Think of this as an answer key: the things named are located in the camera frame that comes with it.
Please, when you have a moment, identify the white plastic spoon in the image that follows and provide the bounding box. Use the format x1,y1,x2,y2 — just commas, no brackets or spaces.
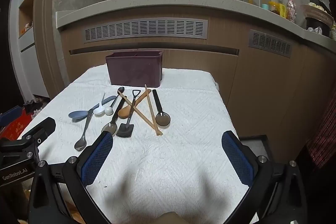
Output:
93,93,106,115

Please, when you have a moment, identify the grey stone counter ledge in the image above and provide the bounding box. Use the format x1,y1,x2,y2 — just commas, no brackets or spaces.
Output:
56,0,336,55

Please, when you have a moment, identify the short grey vent grille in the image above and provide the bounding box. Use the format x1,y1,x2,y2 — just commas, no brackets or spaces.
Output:
249,29,292,58

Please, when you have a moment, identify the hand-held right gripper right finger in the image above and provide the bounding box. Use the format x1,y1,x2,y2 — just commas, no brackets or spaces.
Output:
221,131,307,224

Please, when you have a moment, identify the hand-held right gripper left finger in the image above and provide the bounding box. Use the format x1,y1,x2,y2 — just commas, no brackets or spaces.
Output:
29,132,116,224

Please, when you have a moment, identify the white shelf cabinet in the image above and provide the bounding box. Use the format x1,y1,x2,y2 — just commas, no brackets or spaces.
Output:
9,0,36,106

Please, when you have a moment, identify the black shovel-shaped spoon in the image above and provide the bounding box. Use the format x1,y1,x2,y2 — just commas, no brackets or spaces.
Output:
116,90,141,138

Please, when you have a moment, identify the maroon plastic utensil holder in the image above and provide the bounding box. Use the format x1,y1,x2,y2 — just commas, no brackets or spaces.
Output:
105,50,164,88

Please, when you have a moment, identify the red box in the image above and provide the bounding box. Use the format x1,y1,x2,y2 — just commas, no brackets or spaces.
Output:
0,106,34,140

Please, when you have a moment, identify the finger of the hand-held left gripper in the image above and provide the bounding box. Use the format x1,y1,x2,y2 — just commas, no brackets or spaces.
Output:
16,117,56,161

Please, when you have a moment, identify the wooden chopstick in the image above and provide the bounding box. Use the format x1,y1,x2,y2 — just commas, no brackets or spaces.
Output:
144,84,160,136

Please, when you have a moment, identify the jar with yellow lid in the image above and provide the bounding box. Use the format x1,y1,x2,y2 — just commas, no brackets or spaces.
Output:
268,1,280,14

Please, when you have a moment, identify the smoky spoon with thin handle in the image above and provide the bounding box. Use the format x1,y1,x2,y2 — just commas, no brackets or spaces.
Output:
101,95,127,136

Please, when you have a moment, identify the steel spoon with smiley handle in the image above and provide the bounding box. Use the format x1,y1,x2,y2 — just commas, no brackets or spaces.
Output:
74,109,94,151

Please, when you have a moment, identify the smoky spoon with wide handle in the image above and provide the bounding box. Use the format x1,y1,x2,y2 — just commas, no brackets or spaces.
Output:
152,89,171,127

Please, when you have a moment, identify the thin spoon with white ball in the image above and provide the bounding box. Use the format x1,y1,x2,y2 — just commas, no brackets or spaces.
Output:
104,87,125,115

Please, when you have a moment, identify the white textured towel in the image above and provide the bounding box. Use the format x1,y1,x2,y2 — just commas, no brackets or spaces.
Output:
17,67,252,224

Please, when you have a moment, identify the dark woven basket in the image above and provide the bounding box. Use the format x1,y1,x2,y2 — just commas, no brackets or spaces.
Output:
301,4,335,36

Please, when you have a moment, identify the striped cloth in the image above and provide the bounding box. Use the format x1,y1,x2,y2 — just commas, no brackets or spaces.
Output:
306,98,336,169

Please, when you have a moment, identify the plastic bottle with orange cap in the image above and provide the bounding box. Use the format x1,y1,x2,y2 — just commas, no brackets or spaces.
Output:
286,0,297,23

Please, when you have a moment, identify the wooden spoon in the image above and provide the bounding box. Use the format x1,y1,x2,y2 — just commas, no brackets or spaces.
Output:
118,89,152,119
117,90,164,135

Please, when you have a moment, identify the blue plastic spoon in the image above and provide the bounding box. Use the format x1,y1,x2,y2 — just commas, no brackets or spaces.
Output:
68,96,117,122

